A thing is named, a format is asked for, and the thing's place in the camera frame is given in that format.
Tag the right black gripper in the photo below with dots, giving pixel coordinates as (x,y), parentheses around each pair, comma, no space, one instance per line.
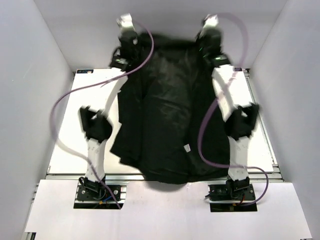
(201,38)

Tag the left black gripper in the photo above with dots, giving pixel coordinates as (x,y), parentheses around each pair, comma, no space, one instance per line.
(137,42)

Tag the black jacket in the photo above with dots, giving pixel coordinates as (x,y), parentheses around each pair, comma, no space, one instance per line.
(161,108)

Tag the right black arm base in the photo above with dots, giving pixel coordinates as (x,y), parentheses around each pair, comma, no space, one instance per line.
(223,200)

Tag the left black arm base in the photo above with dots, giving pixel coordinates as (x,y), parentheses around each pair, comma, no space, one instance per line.
(94,196)

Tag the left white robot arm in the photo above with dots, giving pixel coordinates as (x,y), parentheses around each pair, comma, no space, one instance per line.
(95,123)

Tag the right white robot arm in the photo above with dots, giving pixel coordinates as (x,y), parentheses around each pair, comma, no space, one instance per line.
(242,120)

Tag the right blue table sticker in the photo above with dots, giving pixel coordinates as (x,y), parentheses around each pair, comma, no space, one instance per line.
(237,69)

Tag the blue table sticker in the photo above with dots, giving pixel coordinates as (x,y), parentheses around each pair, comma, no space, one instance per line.
(84,71)
(237,69)

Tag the left blue table sticker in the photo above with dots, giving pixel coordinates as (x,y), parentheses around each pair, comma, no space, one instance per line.
(84,71)

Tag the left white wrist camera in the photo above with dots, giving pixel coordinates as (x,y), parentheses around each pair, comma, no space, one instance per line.
(125,23)

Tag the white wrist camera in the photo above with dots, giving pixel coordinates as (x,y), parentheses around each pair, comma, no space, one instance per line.
(210,21)
(125,23)

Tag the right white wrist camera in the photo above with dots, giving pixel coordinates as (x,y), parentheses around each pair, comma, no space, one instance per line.
(210,21)

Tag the aluminium table frame rail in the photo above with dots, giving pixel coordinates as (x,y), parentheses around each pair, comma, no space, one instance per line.
(275,177)

